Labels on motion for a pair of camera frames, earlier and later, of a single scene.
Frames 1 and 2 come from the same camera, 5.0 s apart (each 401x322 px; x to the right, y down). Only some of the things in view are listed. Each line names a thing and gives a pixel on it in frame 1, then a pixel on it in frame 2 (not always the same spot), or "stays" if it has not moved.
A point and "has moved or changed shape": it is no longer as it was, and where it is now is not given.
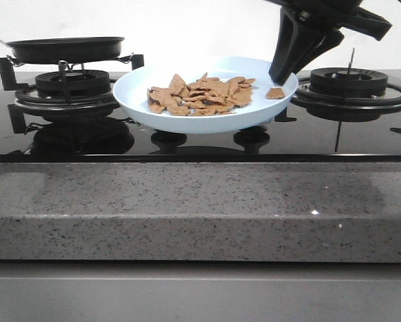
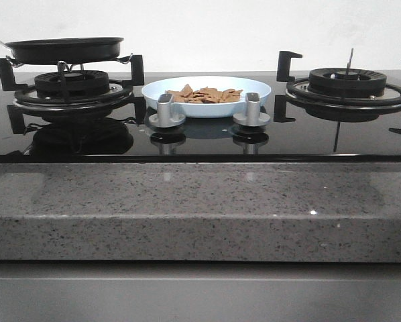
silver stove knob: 253,131 → 252,116
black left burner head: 73,83 stays
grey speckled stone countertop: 200,212 stays
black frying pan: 64,49 stays
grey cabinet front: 198,291 stays
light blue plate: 267,96 has moved or changed shape
